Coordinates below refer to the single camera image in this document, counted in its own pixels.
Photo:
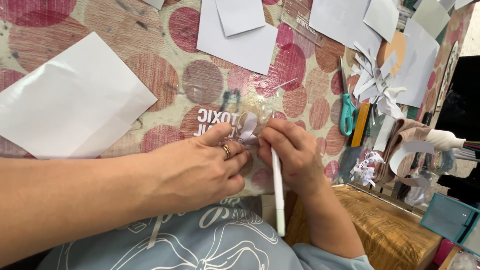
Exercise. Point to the person's left hand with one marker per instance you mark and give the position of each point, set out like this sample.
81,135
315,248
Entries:
195,168

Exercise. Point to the person's right hand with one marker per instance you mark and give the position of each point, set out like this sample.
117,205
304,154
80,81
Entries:
300,157

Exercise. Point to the white craft knife pen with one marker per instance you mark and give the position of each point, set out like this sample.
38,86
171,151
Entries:
278,195

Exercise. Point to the white paper cutout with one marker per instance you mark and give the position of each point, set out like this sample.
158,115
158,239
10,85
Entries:
248,129

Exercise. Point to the curly white paper offcuts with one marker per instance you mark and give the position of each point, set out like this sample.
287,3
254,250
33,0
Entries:
365,168

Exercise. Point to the yellow wooden ruler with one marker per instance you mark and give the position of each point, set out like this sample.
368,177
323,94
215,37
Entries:
360,125

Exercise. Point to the person's light blue shirt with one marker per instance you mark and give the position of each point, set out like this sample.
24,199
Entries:
195,243

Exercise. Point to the thin white paper sliver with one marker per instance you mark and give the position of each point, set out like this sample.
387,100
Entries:
285,83

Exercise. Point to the clear plastic cutting sheet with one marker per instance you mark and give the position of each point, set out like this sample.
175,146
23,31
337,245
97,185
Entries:
232,101

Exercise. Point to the red dotted tablecloth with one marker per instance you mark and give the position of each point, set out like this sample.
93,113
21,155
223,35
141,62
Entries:
157,75

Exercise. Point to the beige folded cloth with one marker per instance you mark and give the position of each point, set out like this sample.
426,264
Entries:
401,138

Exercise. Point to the curved white paper strip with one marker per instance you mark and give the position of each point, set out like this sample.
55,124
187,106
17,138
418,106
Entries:
403,152

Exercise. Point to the pile of white paper scraps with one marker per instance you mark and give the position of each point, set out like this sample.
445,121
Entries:
375,86

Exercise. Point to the wood-grain side table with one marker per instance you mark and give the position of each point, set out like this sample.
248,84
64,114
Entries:
378,228

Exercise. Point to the white square paper sheet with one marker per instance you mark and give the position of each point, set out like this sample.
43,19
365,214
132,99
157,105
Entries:
243,50

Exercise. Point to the clear plastic ruler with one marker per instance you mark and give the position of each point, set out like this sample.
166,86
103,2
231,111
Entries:
300,22

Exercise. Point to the large glossy white paper sheet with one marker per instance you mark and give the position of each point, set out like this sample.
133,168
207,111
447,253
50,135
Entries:
71,101

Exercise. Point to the orange round paper piece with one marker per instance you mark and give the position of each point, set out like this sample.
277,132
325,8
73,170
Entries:
395,47

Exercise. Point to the small folded white paper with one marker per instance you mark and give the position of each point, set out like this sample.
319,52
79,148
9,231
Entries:
240,17

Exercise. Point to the teal open box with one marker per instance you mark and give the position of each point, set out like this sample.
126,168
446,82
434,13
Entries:
448,219

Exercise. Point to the white paper corner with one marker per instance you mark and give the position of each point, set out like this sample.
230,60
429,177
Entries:
154,3

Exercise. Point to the black bag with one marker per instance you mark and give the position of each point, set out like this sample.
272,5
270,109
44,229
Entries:
461,97

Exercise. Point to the pink plastic container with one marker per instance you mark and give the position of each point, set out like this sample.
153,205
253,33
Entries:
443,253

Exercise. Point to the grey paper sheet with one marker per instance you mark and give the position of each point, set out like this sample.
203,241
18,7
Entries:
431,17

